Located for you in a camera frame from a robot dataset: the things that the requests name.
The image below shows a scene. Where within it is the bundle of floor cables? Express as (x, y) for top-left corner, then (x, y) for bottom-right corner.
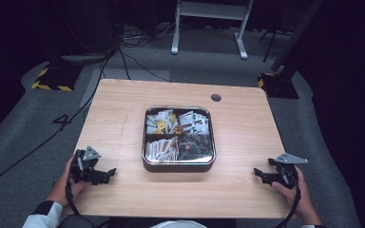
(118, 20), (184, 48)

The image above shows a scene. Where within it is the person's right hand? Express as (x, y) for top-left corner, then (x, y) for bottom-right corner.
(271, 165), (323, 226)

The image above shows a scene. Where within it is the pile of dark packets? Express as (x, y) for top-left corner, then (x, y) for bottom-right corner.
(178, 134), (213, 162)

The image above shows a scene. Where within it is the yellow black striped stand base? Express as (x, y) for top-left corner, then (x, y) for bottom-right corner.
(257, 71), (299, 100)
(30, 65), (83, 93)

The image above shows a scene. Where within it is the thin black floor cable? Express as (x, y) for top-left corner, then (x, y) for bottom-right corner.
(117, 47), (172, 84)

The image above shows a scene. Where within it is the hand-held gripper cable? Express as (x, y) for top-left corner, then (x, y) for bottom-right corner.
(275, 170), (302, 228)
(64, 177), (84, 220)

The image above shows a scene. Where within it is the dark seat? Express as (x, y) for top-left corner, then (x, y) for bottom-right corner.
(57, 214), (95, 228)

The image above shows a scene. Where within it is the pile of white stick packets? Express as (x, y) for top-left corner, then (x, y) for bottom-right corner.
(145, 136), (179, 163)

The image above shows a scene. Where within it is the person's white clothing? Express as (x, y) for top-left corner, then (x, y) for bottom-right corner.
(150, 219), (206, 228)

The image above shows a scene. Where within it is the pile of white yellow packets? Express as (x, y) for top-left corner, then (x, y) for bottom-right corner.
(145, 109), (179, 135)

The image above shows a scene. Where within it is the pile of white red packets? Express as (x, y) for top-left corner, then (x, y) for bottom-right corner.
(178, 109), (211, 135)

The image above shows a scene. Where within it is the right hand-held gripper cable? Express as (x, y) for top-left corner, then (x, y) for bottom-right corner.
(275, 170), (302, 228)

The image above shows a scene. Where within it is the person's left hand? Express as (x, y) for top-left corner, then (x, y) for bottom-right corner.
(54, 155), (91, 207)

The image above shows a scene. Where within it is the left hand-held gripper cable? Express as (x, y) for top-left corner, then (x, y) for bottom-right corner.
(64, 177), (84, 220)

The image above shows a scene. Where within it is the long black floor cable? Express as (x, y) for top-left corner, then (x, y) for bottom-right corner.
(0, 47), (117, 195)

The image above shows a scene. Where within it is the clear plastic box lid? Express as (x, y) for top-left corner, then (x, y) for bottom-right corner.
(142, 105), (217, 166)

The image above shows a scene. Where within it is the black stand pole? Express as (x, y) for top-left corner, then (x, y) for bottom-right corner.
(270, 0), (326, 73)

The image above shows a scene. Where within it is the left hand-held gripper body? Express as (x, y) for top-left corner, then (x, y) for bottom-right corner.
(69, 145), (103, 185)

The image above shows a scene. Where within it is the brown compartment box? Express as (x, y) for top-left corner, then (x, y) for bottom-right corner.
(141, 105), (218, 174)

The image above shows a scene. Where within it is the white metal desk frame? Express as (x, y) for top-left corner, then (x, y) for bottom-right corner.
(170, 0), (255, 61)

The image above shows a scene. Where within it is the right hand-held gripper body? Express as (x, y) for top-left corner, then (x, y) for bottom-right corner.
(267, 152), (309, 190)

